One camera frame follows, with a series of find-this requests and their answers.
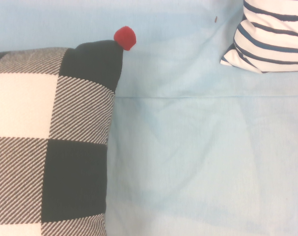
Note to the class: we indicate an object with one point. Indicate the black white checkered pillow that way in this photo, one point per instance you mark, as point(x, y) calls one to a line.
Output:
point(23, 103)

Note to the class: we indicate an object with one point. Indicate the blue white striped pillow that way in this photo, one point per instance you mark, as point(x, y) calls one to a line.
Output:
point(274, 37)

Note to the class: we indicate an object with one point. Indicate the light blue covered sofa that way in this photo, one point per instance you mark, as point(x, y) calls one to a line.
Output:
point(193, 152)

